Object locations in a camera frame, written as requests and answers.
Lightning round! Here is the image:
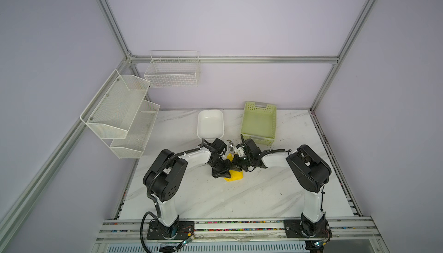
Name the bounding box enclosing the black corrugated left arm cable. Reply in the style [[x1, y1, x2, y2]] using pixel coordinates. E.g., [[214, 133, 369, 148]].
[[139, 138, 215, 253]]

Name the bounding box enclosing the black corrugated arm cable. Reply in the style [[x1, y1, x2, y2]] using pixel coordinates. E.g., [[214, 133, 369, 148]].
[[139, 138, 215, 253], [239, 134, 295, 171]]

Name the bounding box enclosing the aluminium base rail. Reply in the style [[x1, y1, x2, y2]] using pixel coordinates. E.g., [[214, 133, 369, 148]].
[[92, 217, 389, 253]]

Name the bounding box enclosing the white wire wall basket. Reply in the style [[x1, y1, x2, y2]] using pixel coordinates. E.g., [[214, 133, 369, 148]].
[[144, 51, 200, 88]]

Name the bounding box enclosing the yellow paper napkin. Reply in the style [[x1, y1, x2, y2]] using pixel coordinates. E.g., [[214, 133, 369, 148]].
[[225, 153, 243, 182]]

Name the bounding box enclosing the upper white mesh shelf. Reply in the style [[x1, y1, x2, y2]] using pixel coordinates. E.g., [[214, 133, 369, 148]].
[[80, 72, 150, 139]]

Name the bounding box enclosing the lower white mesh shelf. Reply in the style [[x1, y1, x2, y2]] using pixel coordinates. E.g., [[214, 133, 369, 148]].
[[110, 100, 160, 159]]

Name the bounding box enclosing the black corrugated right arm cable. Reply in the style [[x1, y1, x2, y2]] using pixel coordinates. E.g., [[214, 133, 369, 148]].
[[239, 134, 295, 171]]

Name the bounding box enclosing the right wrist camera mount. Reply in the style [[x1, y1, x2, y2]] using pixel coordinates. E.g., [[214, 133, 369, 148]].
[[235, 145, 245, 157]]

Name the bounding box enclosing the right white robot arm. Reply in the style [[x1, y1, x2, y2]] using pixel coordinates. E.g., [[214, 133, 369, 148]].
[[229, 139, 332, 238]]

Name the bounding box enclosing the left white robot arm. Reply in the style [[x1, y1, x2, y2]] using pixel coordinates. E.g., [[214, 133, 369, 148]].
[[143, 138, 231, 239]]

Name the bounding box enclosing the light green perforated basket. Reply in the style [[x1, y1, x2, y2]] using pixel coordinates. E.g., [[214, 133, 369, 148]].
[[241, 101, 277, 146]]

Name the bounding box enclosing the spoon with green handle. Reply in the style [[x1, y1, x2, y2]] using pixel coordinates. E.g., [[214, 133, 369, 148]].
[[228, 141, 236, 155]]

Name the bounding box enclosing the white plastic cutlery tub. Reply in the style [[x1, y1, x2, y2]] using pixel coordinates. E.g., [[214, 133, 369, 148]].
[[197, 109, 224, 140]]

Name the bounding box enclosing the white mesh shelf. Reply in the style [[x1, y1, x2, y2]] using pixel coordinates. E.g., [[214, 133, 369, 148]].
[[110, 100, 160, 159], [80, 72, 150, 139]]

